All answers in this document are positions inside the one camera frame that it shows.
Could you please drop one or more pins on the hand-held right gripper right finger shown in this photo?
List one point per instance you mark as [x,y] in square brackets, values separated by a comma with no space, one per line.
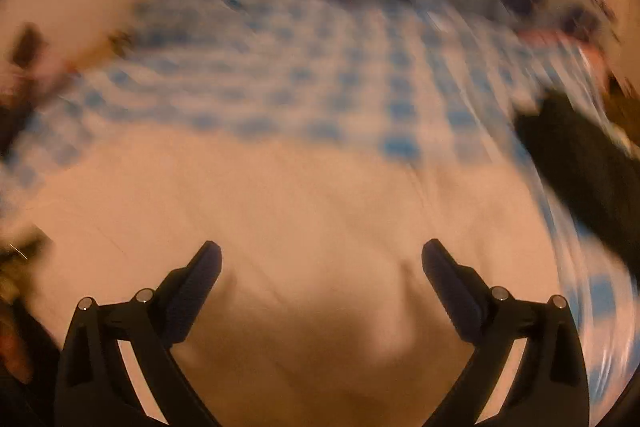
[450,292]

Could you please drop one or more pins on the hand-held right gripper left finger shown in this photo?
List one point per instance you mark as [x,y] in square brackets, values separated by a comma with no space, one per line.
[197,292]

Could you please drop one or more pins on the cream white jacket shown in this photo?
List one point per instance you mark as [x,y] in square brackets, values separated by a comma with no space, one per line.
[310,217]

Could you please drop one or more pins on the dark cloth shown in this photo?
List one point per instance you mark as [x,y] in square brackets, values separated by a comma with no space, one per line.
[585,167]

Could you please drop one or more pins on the blue white checkered bed sheet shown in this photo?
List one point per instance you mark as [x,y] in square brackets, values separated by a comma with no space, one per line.
[325,72]

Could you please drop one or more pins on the dark brown and pink object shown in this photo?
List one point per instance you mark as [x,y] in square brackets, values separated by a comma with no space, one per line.
[27,47]

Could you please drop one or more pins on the wooden bed frame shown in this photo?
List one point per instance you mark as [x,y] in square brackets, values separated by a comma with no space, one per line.
[95,54]

